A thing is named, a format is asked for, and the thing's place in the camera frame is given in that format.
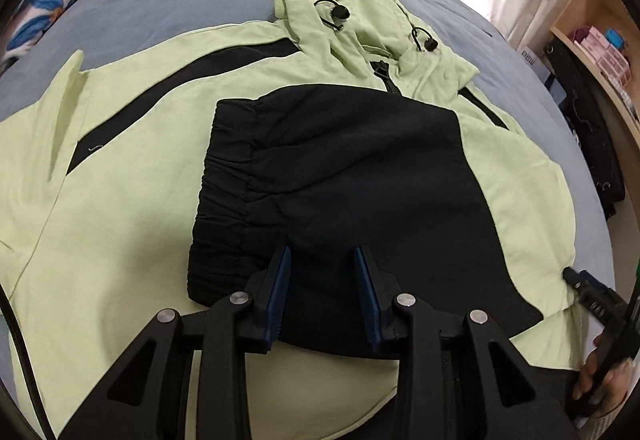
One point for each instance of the green and black hooded jacket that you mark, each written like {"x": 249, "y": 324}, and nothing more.
{"x": 125, "y": 220}

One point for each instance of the white cardboard box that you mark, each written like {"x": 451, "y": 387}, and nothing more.
{"x": 530, "y": 62}

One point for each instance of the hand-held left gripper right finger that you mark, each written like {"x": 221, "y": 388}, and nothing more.
{"x": 367, "y": 290}

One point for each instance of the pink storage drawers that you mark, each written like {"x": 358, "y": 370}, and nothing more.
{"x": 600, "y": 52}

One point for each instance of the black bag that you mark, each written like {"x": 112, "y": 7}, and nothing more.
{"x": 585, "y": 129}

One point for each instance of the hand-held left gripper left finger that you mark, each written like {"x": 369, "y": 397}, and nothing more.
{"x": 280, "y": 290}

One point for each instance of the person's right hand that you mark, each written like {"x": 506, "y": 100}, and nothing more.
{"x": 586, "y": 372}

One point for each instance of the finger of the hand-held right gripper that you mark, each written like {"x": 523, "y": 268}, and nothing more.
{"x": 575, "y": 276}

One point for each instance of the small blue box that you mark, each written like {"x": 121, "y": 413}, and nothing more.
{"x": 616, "y": 39}

